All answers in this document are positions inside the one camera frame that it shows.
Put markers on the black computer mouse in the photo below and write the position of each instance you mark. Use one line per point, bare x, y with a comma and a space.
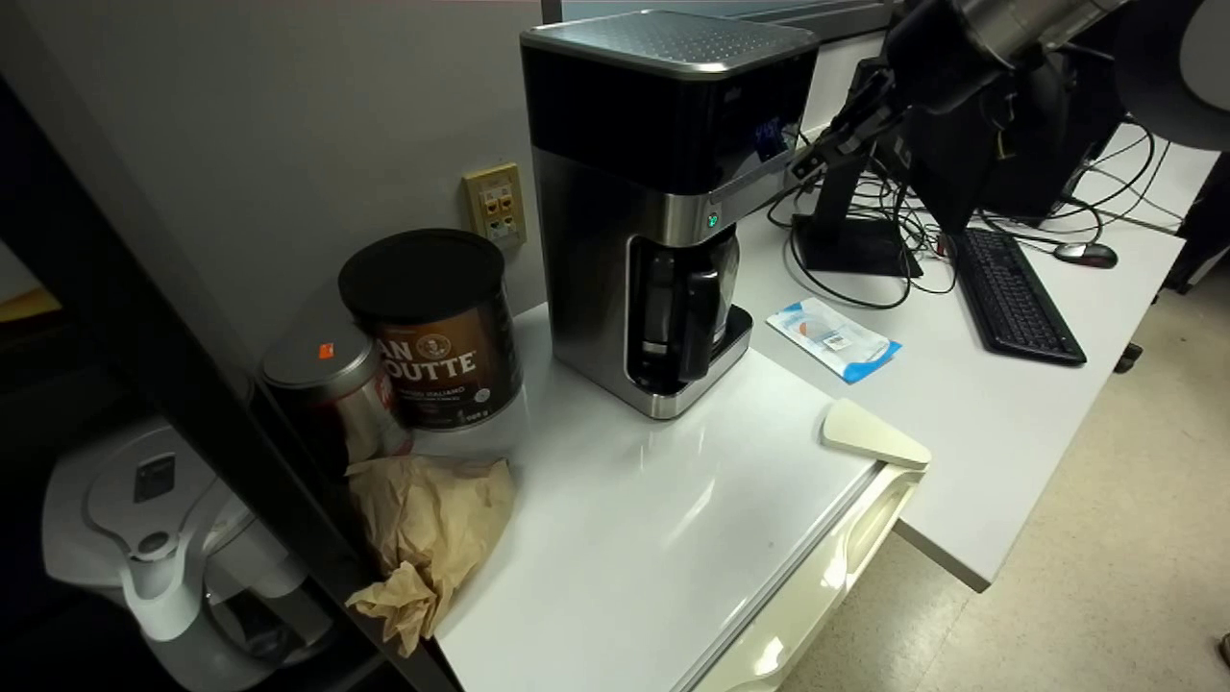
1094, 254

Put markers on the black and steel coffeemaker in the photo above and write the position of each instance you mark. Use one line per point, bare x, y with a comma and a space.
656, 134

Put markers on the beige wall outlet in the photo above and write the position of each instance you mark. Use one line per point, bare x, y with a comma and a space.
497, 204

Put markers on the glass jar with metal lid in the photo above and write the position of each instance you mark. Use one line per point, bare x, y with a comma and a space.
335, 392

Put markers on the white mini fridge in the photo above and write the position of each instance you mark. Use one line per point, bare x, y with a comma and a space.
692, 553

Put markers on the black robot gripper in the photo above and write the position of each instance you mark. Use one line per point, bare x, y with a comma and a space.
933, 61

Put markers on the crumpled brown paper bag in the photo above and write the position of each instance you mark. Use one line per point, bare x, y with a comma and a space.
430, 529

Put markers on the black monitor stand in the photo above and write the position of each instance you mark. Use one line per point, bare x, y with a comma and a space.
833, 241

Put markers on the black computer monitor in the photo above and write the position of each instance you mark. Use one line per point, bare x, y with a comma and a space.
1016, 143

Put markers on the blue white wipes packet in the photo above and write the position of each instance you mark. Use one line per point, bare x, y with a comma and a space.
834, 341

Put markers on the brown coffee can black lid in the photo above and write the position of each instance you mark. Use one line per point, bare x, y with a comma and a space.
430, 301

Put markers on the white single-serve coffee machine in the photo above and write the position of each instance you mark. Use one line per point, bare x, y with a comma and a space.
146, 524

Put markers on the black shelf frame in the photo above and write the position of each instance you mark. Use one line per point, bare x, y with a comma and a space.
201, 389

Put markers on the beige corner pad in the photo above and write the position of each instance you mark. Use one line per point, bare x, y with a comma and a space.
861, 430

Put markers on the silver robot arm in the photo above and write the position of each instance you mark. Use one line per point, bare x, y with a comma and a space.
1008, 27

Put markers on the black computer keyboard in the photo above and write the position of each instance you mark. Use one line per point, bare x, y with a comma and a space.
1008, 306

